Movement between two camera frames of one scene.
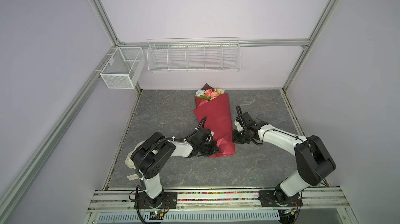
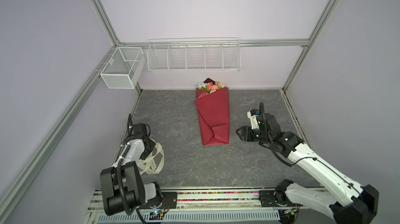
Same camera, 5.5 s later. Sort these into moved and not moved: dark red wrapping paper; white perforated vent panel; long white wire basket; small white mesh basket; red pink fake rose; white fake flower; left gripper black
Moved: white fake flower; red pink fake rose; left gripper black; dark red wrapping paper
Not moved: small white mesh basket; white perforated vent panel; long white wire basket
